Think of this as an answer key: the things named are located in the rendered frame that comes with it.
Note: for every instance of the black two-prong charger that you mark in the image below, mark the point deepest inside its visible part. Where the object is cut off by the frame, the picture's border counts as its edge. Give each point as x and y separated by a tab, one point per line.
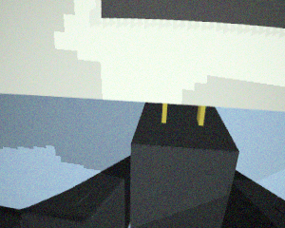
183	162

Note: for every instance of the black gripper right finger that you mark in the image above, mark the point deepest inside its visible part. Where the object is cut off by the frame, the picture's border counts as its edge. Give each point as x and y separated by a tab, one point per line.
252	206

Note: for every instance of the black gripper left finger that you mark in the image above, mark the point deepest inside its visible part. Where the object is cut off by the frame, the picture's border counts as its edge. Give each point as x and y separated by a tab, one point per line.
103	201

